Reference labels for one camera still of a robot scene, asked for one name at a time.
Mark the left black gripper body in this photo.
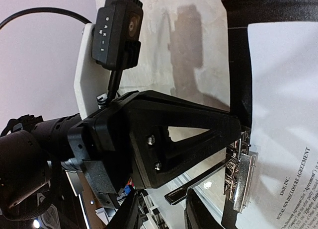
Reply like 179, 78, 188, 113
68, 90, 149, 209

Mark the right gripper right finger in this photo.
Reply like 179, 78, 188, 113
184, 189, 223, 229

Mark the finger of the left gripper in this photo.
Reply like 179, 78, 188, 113
126, 90, 241, 189

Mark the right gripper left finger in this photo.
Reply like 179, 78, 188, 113
105, 190, 139, 229

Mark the white paper stack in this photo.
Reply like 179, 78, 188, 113
236, 22, 318, 229

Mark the black clip folder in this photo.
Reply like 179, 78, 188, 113
221, 0, 318, 229

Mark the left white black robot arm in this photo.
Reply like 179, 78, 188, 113
0, 90, 241, 229

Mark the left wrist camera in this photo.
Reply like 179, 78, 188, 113
92, 0, 144, 71

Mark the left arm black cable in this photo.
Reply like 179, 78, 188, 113
0, 6, 94, 31

